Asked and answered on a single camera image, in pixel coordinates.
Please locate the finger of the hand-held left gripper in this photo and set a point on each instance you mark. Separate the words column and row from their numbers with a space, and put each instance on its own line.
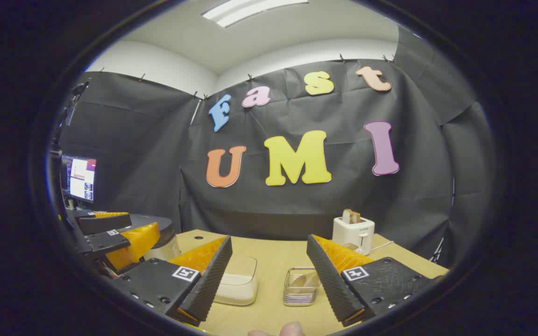
column 108, row 223
column 110, row 241

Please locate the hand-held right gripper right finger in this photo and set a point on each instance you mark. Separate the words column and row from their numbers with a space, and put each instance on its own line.
column 329, row 280

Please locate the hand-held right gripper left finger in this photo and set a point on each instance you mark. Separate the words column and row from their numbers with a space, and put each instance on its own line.
column 208, row 280

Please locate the wooden spoon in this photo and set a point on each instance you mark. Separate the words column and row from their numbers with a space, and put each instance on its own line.
column 302, row 280

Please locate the white rice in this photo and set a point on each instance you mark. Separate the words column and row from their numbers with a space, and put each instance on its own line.
column 236, row 287

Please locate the silver black rice cooker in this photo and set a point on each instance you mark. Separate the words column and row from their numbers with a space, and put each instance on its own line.
column 154, row 224

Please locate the clear plastic container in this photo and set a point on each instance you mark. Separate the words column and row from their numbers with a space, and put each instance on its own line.
column 241, row 266

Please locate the computer monitor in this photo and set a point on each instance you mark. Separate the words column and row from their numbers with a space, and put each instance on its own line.
column 81, row 179

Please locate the white toaster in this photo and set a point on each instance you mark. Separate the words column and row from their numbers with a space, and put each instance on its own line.
column 350, row 233

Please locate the toasted bread slice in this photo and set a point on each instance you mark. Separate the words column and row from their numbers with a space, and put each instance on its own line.
column 350, row 216

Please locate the black backdrop cloth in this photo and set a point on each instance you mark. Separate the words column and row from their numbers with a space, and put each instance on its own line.
column 297, row 205

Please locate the ceiling light panel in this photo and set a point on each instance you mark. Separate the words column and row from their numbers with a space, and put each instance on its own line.
column 250, row 11

